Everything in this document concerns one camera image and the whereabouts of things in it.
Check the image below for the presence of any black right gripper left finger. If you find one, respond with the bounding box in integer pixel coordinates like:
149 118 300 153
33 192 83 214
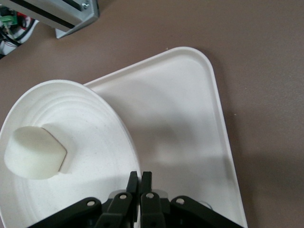
28 171 138 228

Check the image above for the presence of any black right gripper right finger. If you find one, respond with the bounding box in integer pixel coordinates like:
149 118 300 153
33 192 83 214
140 171 243 228

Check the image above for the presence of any white round plate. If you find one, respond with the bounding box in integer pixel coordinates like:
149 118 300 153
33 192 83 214
0 80 144 228

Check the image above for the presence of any white bread slice toy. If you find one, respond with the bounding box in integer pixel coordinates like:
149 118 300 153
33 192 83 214
4 125 68 179

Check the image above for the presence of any white tray with bear print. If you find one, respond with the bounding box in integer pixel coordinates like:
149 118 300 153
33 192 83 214
83 47 247 228

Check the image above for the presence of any green terminal connector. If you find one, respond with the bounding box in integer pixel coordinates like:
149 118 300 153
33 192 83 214
0 14 19 26

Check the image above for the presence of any white electronics box with wires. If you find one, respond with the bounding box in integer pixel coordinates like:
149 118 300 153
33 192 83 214
0 6 40 57

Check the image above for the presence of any aluminium frame rail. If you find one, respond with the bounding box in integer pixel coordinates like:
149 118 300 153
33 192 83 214
4 0 100 39

